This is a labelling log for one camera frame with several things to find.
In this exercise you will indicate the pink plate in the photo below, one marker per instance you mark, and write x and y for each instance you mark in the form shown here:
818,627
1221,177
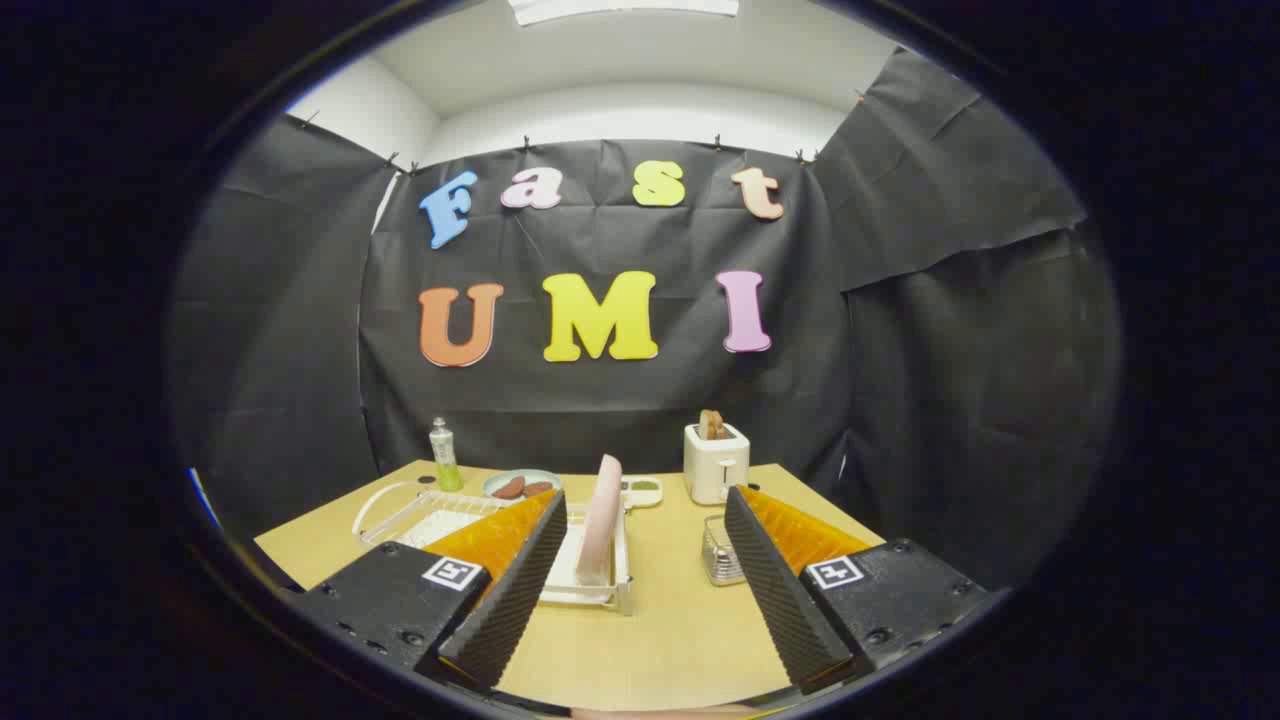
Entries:
603,520

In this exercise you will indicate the black backdrop cloth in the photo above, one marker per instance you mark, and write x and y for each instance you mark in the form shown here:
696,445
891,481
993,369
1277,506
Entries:
600,400

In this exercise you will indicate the small white divided dish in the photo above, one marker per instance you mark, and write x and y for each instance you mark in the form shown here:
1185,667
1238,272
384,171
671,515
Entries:
642,495

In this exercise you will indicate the pale green plate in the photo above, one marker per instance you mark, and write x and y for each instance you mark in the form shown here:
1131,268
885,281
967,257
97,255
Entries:
520,474

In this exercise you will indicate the brown meat piece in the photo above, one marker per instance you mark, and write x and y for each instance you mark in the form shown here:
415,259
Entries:
537,489
508,488

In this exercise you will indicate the brown bread slice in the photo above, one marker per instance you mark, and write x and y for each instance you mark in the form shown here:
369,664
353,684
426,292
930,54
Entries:
712,425

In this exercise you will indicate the white toaster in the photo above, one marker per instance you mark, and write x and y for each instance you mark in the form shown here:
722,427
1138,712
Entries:
712,470

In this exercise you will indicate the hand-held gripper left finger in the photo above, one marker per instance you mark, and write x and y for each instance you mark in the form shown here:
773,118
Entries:
515,590

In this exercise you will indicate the clear bottle with green liquid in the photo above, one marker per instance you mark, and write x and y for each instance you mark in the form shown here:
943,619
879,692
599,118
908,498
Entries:
445,460

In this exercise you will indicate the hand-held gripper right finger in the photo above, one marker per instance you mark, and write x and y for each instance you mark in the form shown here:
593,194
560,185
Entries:
780,600

